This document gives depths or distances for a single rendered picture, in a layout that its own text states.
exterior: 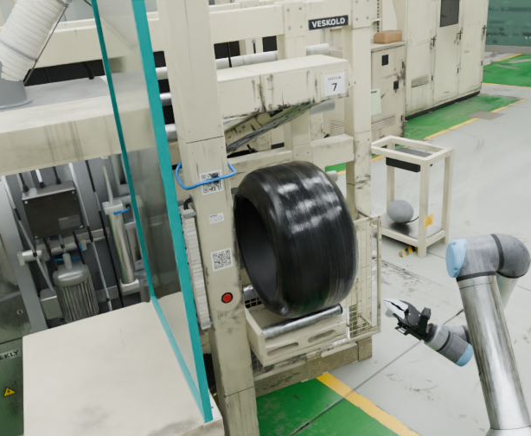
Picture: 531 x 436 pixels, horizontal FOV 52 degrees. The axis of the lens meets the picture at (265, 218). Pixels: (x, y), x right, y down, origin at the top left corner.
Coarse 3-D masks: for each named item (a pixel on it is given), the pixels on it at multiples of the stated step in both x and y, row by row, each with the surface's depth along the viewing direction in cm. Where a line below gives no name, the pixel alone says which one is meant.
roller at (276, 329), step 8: (312, 312) 208; (320, 312) 208; (328, 312) 209; (336, 312) 210; (288, 320) 205; (296, 320) 205; (304, 320) 206; (312, 320) 207; (320, 320) 209; (264, 328) 202; (272, 328) 202; (280, 328) 203; (288, 328) 204; (296, 328) 205; (272, 336) 202
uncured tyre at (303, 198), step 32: (256, 192) 190; (288, 192) 185; (320, 192) 187; (256, 224) 232; (288, 224) 180; (320, 224) 182; (352, 224) 189; (256, 256) 232; (288, 256) 181; (320, 256) 182; (352, 256) 187; (256, 288) 216; (288, 288) 185; (320, 288) 187
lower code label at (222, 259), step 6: (216, 252) 189; (222, 252) 190; (228, 252) 191; (216, 258) 190; (222, 258) 191; (228, 258) 192; (216, 264) 190; (222, 264) 191; (228, 264) 192; (216, 270) 191
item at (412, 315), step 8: (408, 312) 197; (416, 312) 198; (408, 320) 195; (416, 320) 196; (400, 328) 199; (408, 328) 199; (416, 328) 196; (432, 328) 197; (416, 336) 201; (424, 336) 199
